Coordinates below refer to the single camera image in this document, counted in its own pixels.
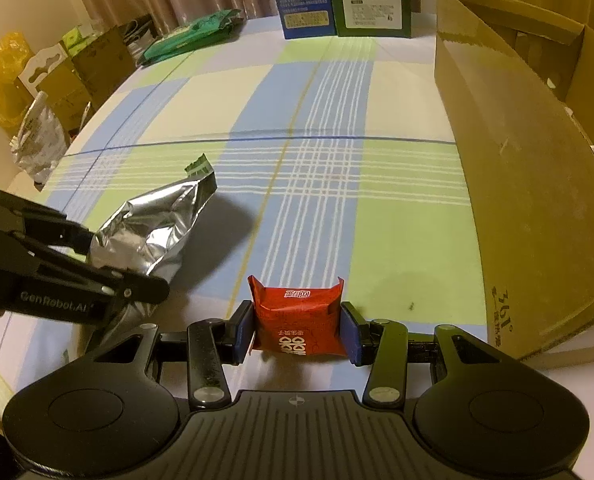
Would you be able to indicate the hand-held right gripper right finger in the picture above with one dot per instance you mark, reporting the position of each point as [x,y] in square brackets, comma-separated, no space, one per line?
[351,335]

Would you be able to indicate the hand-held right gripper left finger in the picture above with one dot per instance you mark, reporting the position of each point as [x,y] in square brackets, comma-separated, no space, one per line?
[242,332]

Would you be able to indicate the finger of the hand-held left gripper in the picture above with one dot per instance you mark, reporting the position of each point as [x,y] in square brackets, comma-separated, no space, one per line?
[142,289]
[37,220]

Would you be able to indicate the red snack packet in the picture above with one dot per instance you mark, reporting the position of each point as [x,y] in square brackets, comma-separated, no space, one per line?
[297,320]

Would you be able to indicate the silver foil bag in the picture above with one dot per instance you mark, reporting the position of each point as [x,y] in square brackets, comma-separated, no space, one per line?
[152,230]

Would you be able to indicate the checked cloth desktop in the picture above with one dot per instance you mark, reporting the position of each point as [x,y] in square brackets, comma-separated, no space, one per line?
[402,185]

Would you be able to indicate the white crumpled snack bag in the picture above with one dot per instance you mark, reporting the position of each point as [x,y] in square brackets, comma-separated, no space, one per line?
[39,140]

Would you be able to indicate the small brown cardboard box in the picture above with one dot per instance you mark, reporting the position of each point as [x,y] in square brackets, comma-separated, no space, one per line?
[64,95]

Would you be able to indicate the yellow plastic bag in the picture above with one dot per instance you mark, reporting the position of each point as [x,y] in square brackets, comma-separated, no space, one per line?
[4,80]

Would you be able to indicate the cardboard box with white flap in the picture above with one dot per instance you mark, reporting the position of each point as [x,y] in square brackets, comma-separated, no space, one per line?
[42,65]

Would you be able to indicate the green packets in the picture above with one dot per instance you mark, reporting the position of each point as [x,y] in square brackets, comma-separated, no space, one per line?
[79,37]

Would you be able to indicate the green wet wipes pack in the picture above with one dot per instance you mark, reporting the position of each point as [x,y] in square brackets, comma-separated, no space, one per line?
[187,37]

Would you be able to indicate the tall blue carton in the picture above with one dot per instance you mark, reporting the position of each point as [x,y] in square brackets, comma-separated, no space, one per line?
[302,5]

